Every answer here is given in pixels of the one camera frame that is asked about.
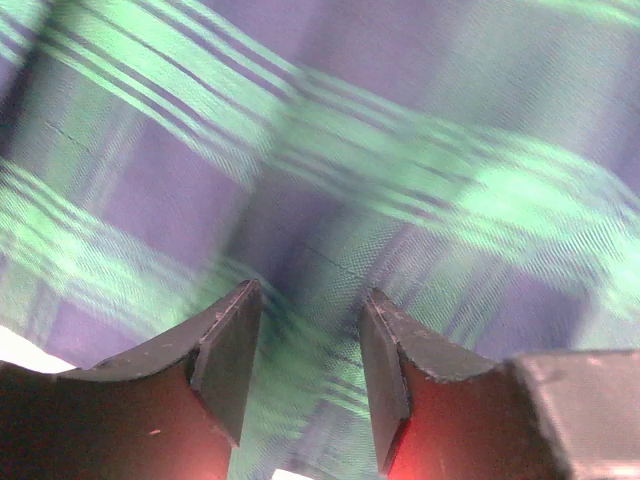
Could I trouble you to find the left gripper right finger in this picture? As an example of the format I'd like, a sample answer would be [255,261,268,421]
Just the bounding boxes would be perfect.
[359,290,639,479]

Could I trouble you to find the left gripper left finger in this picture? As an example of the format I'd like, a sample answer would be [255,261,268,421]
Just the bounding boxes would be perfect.
[1,280,261,479]

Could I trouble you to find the green plaid pleated skirt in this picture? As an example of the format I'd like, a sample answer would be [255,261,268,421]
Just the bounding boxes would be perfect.
[1,1,639,479]

